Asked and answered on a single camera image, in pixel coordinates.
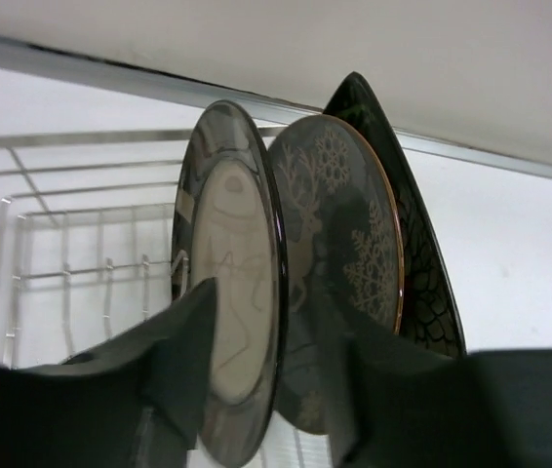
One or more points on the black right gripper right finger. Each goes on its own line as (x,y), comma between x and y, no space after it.
(406,407)

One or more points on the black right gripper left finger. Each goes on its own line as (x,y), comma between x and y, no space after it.
(177,344)

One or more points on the black square floral plate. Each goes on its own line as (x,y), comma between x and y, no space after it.
(430,316)

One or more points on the grey round deer plate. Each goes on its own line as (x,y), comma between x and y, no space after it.
(343,240)

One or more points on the black rimmed striped round plate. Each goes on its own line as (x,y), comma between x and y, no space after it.
(228,224)

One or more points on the silver wire dish rack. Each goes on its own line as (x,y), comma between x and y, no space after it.
(85,237)

